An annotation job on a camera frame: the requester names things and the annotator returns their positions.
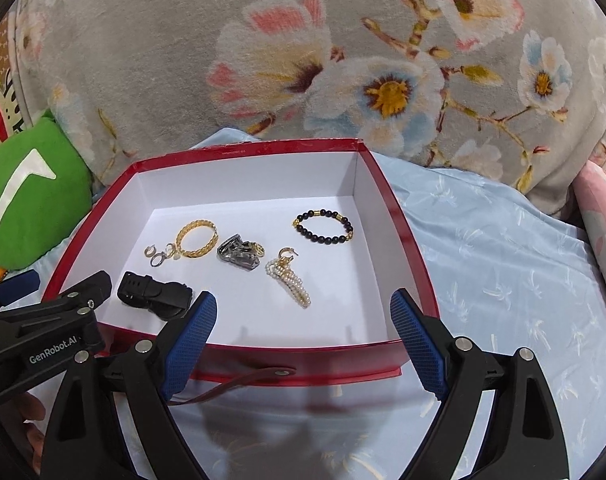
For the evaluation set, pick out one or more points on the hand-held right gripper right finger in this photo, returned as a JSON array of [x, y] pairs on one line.
[[418, 345]]

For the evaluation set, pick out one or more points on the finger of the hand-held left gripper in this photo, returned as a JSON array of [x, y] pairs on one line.
[[18, 285], [83, 292]]

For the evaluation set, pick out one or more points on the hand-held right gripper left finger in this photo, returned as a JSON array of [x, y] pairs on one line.
[[190, 345]]

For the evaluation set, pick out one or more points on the black wristband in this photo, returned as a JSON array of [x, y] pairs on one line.
[[158, 297]]

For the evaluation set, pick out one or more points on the gold hoop earring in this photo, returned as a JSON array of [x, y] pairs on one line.
[[170, 251], [149, 251]]

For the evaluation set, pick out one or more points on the silver wristwatch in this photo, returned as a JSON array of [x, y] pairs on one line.
[[238, 255]]

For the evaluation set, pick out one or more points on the pearl tassel earring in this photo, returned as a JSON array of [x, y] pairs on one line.
[[288, 280]]

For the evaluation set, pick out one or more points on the person's left hand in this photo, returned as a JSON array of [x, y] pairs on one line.
[[28, 425]]

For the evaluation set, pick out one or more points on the green plush pillow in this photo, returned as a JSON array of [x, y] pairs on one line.
[[28, 195]]

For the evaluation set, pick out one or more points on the colourful cartoon printed cloth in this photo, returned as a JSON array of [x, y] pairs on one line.
[[0, 105]]

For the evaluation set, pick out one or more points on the pink pillow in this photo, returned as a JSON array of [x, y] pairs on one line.
[[603, 225]]

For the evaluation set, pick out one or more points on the grey floral blanket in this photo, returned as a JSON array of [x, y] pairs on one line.
[[183, 50]]

